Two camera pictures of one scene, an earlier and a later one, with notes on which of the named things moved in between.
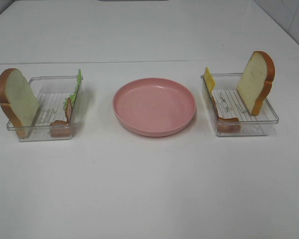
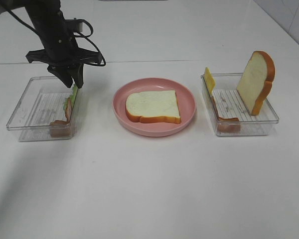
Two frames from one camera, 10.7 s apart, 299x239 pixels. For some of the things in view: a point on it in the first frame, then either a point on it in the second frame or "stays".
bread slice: x=18 y=99 to x=155 y=106
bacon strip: x=226 y=125 stays
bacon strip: x=62 y=128 stays
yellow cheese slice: x=210 y=81 stays
